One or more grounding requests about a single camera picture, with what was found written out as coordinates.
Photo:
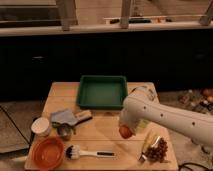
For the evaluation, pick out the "red apple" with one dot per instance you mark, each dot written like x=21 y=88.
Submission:
x=125 y=132

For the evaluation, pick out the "metal measuring cup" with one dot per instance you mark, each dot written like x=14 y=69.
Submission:
x=64 y=130

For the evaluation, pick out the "white dish brush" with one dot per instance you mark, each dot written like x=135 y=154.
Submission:
x=75 y=152

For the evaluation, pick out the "orange plastic bowl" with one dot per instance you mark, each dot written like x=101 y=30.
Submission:
x=47 y=154

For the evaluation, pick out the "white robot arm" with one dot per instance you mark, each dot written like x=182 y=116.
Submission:
x=140 y=105

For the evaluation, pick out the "red grapes bunch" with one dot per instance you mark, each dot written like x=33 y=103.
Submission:
x=157 y=153

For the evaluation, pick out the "metal fork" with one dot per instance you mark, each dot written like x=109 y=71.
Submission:
x=143 y=156

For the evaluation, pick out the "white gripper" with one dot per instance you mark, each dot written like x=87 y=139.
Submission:
x=134 y=123

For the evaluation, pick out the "white paper cup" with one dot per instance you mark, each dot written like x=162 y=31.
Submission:
x=41 y=127

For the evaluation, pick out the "brown block brush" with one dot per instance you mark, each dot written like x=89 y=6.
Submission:
x=83 y=116

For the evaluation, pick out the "green plastic tray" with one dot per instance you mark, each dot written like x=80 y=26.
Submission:
x=101 y=92

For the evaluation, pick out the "blue grey cloth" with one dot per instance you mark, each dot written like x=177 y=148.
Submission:
x=63 y=116

